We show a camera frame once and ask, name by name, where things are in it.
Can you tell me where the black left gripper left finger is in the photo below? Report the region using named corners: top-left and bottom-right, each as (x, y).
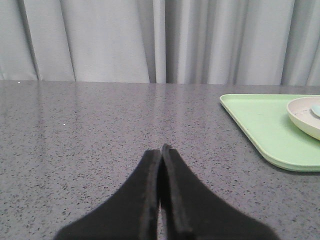
top-left (55, 149), bottom-right (161, 240)

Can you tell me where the beige round plate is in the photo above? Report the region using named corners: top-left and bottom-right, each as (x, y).
top-left (286, 95), bottom-right (320, 140)

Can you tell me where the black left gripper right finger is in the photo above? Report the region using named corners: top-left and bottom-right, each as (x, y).
top-left (159, 144), bottom-right (274, 240)

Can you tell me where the grey pleated curtain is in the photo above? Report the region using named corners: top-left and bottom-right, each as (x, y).
top-left (0, 0), bottom-right (320, 86)

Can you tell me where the light green rectangular tray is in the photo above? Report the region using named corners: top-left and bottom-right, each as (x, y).
top-left (220, 94), bottom-right (320, 172)

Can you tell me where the light blue plastic spoon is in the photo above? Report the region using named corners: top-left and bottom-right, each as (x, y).
top-left (310, 104), bottom-right (320, 118)

